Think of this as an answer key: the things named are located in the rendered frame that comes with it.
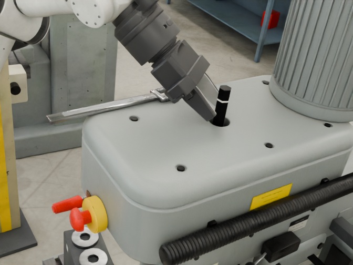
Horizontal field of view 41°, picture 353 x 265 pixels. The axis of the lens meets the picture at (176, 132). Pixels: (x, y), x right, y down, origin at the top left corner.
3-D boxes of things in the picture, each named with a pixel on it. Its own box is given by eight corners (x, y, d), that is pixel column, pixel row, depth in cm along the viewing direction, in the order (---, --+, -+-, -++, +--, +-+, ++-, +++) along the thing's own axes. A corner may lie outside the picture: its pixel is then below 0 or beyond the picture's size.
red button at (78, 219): (76, 238, 75) (76, 221, 73) (66, 222, 78) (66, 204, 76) (95, 232, 77) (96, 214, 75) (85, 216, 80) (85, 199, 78)
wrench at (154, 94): (52, 128, 74) (52, 123, 74) (43, 115, 77) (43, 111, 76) (179, 99, 87) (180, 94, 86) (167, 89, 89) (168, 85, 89)
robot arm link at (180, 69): (182, 84, 88) (138, 34, 85) (220, 54, 82) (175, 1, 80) (159, 115, 77) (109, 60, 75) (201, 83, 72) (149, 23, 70)
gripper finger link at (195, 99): (205, 121, 80) (181, 94, 79) (219, 112, 78) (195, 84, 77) (203, 126, 79) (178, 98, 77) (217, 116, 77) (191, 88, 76)
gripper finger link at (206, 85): (226, 98, 82) (202, 72, 81) (212, 108, 84) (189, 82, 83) (228, 94, 83) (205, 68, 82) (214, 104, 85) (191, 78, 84)
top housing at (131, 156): (136, 282, 71) (146, 203, 62) (70, 180, 89) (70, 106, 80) (342, 196, 95) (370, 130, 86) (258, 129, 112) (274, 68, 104)
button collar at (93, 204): (95, 241, 77) (97, 214, 74) (81, 217, 81) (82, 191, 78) (107, 237, 78) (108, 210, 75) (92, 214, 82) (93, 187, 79)
